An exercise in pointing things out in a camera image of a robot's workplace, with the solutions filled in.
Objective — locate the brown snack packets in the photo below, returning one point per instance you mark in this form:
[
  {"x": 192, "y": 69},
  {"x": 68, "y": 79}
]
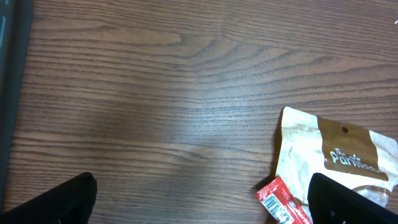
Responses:
[{"x": 360, "y": 159}]

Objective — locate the red snack packet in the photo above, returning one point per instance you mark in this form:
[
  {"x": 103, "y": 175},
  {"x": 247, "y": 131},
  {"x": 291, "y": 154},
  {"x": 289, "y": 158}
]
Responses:
[{"x": 281, "y": 204}]

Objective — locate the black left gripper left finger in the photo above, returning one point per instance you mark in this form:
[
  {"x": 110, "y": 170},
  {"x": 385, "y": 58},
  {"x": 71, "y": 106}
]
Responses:
[{"x": 71, "y": 202}]

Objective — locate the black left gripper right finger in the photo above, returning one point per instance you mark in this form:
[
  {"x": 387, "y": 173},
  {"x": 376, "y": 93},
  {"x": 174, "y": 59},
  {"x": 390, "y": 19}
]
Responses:
[{"x": 332, "y": 203}]

